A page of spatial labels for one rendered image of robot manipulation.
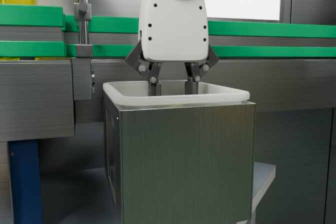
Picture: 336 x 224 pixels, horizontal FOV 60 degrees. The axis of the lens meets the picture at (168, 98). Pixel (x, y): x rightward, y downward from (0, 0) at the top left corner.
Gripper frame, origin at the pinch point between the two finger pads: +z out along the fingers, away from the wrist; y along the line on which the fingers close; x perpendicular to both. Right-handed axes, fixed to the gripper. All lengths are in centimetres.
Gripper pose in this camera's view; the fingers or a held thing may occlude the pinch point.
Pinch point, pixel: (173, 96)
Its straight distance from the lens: 44.7
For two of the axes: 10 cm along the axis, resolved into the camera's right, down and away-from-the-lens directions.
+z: 0.0, 9.9, 1.4
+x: 2.9, 1.3, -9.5
